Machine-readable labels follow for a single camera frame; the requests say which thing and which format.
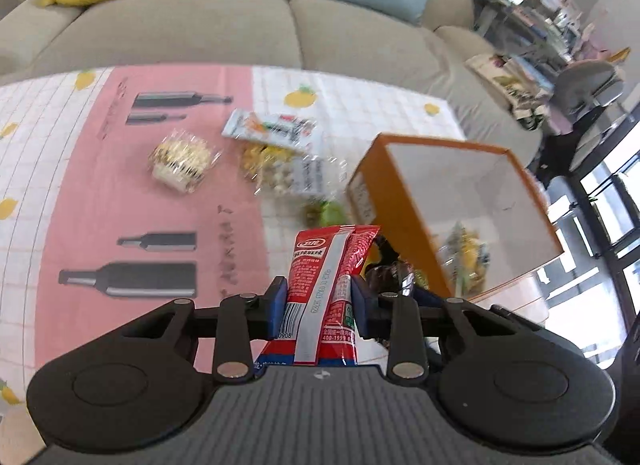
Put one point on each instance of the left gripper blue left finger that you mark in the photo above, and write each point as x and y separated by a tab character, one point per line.
241	319

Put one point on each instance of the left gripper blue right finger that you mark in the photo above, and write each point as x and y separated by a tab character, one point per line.
396	319

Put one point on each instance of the black yellow snack packet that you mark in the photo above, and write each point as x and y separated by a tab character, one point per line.
386	272

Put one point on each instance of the red snack packet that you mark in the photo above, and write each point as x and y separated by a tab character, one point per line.
318	327

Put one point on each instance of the green yellow snack bag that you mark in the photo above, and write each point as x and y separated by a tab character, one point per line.
464	260

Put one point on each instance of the waffle cookie packet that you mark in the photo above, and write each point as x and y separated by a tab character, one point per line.
181	161

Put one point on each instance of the green small snack packet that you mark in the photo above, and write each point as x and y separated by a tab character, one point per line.
324	213

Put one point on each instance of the orange cardboard box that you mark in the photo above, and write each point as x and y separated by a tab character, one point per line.
417	190

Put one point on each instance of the hawthorn balls clear bag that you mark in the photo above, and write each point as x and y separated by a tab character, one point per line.
282	172

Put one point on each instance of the pink white checkered tablecloth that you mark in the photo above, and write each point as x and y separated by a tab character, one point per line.
77	193

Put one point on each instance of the white gluten strips packet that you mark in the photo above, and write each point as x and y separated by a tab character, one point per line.
290	132

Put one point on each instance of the beige sofa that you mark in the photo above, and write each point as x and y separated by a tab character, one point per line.
317	35

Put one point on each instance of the cluttered book shelf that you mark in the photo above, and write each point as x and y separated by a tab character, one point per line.
543	31

